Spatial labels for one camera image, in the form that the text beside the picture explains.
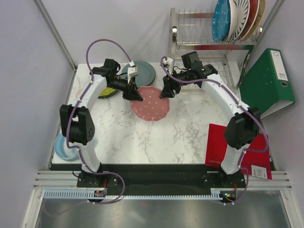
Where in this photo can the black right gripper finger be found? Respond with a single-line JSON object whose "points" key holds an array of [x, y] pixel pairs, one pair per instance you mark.
{"points": [[166, 85], [167, 94]]}

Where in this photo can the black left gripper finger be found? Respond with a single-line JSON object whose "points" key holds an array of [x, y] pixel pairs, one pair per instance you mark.
{"points": [[132, 97], [132, 89]]}

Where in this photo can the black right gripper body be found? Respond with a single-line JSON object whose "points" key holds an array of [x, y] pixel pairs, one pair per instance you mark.
{"points": [[175, 84]]}

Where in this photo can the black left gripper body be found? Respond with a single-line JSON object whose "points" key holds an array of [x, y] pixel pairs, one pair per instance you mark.
{"points": [[122, 85]]}

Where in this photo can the dark plate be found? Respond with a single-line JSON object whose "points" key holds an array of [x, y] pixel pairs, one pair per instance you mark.
{"points": [[117, 91]]}

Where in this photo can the blue polka dot plate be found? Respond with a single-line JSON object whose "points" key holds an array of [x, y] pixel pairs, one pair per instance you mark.
{"points": [[221, 21]]}

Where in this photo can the brown-rimmed petal pattern plate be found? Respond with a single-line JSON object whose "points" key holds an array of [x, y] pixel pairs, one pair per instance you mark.
{"points": [[233, 20]]}

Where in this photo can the white plate with blue stripes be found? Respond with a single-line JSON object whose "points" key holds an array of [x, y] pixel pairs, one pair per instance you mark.
{"points": [[242, 10]]}

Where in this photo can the red plate with teal flower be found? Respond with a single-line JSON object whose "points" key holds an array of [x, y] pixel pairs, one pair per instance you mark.
{"points": [[253, 11]]}

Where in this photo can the green polka dot plate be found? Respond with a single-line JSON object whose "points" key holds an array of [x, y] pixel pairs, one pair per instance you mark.
{"points": [[107, 92]]}

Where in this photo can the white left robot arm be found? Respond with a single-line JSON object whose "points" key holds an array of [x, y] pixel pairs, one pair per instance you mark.
{"points": [[77, 125]]}

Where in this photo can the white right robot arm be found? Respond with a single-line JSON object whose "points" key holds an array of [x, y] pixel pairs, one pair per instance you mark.
{"points": [[244, 122]]}

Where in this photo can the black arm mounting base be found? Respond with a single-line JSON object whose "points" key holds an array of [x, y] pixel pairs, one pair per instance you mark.
{"points": [[160, 178]]}

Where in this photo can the steel two-tier dish rack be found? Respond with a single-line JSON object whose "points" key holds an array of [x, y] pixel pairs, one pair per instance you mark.
{"points": [[191, 31]]}

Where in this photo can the grey-blue ceramic plate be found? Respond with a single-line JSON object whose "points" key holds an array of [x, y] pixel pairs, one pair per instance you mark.
{"points": [[142, 73]]}

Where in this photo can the light blue headphones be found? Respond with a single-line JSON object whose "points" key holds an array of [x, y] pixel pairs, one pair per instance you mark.
{"points": [[62, 153]]}

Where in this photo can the green lever arch binder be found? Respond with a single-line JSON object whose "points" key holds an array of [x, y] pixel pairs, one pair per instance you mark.
{"points": [[266, 85]]}

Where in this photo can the red folder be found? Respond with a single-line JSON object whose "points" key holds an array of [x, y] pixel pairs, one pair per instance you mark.
{"points": [[258, 164]]}

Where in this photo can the cream plate with bird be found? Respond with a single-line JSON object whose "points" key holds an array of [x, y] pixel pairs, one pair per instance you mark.
{"points": [[258, 19]]}

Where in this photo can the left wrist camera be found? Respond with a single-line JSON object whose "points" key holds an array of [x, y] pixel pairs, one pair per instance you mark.
{"points": [[111, 64]]}

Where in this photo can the white slotted cable duct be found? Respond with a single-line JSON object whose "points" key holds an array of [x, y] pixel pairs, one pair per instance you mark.
{"points": [[110, 195]]}

